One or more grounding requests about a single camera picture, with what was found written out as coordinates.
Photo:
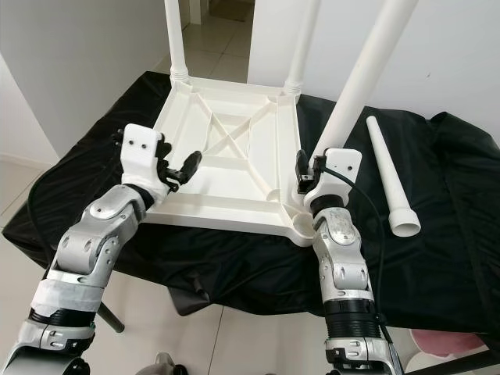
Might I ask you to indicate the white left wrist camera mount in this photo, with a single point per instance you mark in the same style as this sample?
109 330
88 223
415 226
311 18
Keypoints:
144 148

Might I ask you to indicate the pink stool seat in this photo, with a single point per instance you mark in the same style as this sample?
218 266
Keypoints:
453 344

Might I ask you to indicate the white plastic table top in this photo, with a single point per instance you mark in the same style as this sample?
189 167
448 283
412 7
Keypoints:
242 195

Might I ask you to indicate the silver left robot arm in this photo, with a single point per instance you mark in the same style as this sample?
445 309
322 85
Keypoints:
94 250

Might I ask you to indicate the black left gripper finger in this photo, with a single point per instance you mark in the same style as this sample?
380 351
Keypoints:
168 153
193 164

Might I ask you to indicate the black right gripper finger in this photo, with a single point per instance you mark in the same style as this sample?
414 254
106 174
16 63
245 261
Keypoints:
301 164

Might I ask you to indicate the grey robot foot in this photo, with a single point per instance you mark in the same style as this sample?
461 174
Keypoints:
166 365

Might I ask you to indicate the white plastic table leg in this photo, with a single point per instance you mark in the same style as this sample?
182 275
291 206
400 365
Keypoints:
306 39
389 172
176 35
367 66

